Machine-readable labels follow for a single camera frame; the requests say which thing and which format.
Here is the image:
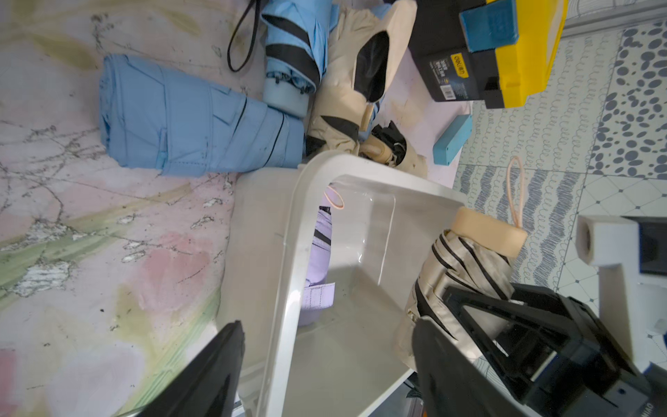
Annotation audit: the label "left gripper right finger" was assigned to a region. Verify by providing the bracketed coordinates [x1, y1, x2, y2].
[412, 317, 524, 417]

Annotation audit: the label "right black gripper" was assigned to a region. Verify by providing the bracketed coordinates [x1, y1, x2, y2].
[443, 284, 666, 416]

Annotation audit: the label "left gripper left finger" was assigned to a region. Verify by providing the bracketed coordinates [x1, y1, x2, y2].
[140, 321, 245, 417]

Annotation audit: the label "beige umbrella black stripes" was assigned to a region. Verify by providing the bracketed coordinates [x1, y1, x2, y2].
[393, 155, 528, 368]

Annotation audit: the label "white plastic storage box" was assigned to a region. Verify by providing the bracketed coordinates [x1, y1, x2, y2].
[216, 151, 466, 416]

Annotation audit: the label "lilac umbrella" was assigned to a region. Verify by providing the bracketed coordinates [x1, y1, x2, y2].
[298, 185, 345, 328]

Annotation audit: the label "beige umbrella black lining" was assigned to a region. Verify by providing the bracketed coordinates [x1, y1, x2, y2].
[305, 1, 418, 157]

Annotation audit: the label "pink floral table mat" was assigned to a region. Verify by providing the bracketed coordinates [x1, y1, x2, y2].
[1, 1, 264, 416]

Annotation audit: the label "yellow black toolbox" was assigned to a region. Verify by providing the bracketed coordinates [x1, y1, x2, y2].
[409, 0, 568, 109]

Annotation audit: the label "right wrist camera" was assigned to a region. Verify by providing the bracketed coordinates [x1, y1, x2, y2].
[576, 215, 666, 371]

